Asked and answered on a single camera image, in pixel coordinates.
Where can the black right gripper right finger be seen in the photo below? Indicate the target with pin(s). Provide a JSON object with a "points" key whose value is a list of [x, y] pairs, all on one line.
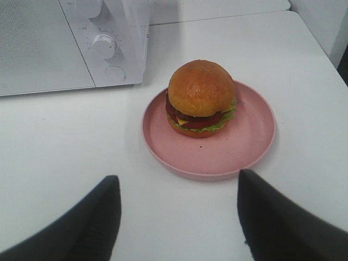
{"points": [[276, 228]]}

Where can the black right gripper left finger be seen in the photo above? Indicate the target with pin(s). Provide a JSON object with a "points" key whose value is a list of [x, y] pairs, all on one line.
{"points": [[88, 231]]}

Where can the pink round plate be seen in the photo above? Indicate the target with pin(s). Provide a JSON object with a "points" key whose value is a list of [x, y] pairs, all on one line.
{"points": [[243, 141]]}

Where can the toy hamburger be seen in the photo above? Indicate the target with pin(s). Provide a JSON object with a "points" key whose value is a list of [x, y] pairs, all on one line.
{"points": [[200, 99]]}

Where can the round white door button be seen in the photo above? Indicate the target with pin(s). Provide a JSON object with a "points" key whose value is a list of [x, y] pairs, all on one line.
{"points": [[115, 73]]}

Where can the white microwave door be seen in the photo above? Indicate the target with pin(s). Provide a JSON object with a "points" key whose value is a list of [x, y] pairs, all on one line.
{"points": [[38, 50]]}

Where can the white microwave knob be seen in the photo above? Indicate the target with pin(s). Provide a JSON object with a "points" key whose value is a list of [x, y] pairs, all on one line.
{"points": [[93, 8], [104, 46]]}

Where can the white microwave oven body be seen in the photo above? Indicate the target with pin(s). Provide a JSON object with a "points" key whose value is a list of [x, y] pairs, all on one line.
{"points": [[127, 22]]}

